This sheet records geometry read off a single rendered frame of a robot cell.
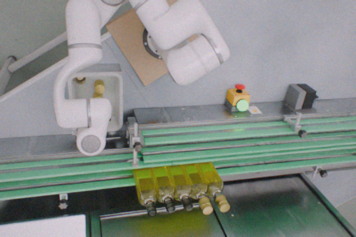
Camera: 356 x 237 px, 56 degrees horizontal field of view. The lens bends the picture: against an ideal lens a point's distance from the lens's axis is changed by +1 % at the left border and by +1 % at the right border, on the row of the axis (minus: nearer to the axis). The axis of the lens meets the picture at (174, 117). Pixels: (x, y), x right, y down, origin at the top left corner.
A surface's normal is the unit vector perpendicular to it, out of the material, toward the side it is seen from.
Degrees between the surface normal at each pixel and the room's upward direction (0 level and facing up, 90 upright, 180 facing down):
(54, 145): 90
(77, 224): 90
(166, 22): 37
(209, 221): 90
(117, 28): 1
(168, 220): 90
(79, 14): 29
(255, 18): 0
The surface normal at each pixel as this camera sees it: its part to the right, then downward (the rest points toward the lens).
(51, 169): 0.08, -0.87
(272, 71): 0.25, 0.50
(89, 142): 0.25, 0.25
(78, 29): -0.03, 0.04
